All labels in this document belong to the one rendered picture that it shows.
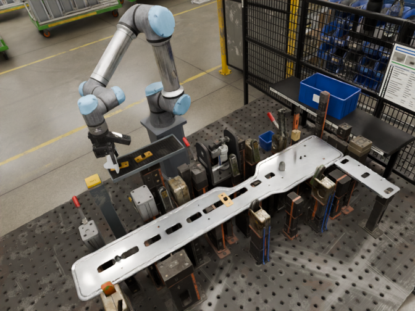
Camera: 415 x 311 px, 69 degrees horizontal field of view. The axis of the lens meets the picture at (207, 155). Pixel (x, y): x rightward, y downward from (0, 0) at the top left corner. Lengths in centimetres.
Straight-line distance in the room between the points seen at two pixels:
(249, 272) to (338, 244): 47
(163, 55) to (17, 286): 135
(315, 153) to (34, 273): 158
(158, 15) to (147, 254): 98
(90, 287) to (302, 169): 108
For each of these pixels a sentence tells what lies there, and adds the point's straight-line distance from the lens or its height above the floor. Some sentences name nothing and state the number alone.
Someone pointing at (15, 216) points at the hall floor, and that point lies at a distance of 337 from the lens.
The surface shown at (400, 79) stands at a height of 128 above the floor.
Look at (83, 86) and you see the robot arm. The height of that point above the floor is 151.
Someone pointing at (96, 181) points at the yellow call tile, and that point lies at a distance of 144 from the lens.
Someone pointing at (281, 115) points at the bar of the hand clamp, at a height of 119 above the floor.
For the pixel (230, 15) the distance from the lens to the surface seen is 421.
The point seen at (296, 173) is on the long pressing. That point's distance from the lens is 154.
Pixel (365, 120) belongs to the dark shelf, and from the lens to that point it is 191.
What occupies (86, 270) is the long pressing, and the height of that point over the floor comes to 100.
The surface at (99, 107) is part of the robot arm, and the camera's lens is 127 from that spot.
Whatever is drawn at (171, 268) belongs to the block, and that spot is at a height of 103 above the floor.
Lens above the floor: 209
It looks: 42 degrees down
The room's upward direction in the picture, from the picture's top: 8 degrees counter-clockwise
